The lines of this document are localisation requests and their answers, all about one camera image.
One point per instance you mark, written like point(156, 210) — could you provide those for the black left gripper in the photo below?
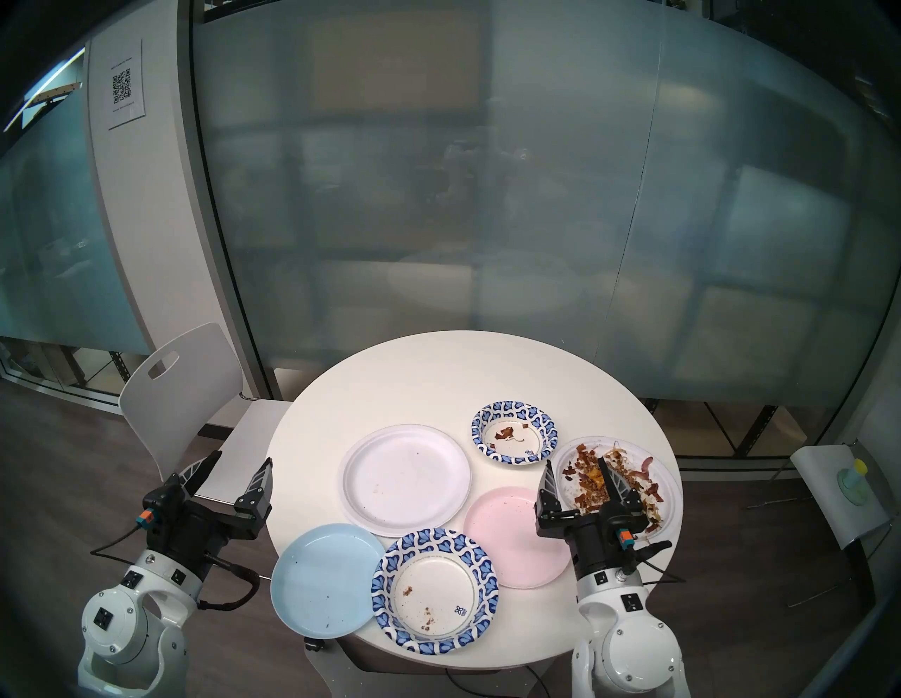
point(186, 535)

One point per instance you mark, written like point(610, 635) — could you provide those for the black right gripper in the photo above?
point(605, 549)

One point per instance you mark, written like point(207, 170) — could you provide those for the pink plate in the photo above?
point(503, 535)

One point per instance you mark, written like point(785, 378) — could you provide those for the light blue plate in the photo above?
point(320, 580)

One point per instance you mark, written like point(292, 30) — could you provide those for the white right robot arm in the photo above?
point(633, 647)

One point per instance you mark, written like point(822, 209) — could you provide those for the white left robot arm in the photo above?
point(120, 626)

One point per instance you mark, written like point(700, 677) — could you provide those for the brown orange food scraps pile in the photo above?
point(584, 464)

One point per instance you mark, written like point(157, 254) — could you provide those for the white paper plate with leftovers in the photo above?
point(665, 492)

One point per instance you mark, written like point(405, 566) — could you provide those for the few brown food scraps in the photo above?
point(505, 433)

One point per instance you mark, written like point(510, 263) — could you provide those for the small blue patterned paper bowl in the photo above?
point(486, 429)

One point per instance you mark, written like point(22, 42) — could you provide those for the large blue patterned paper plate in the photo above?
point(433, 591)

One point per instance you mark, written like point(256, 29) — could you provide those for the plain white paper plate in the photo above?
point(405, 478)

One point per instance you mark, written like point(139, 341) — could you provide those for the white chair with black legs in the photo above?
point(838, 499)

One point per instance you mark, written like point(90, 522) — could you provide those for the green bottle with yellow cap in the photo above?
point(854, 482)

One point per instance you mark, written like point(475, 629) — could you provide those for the paper sign with QR code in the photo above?
point(127, 84)

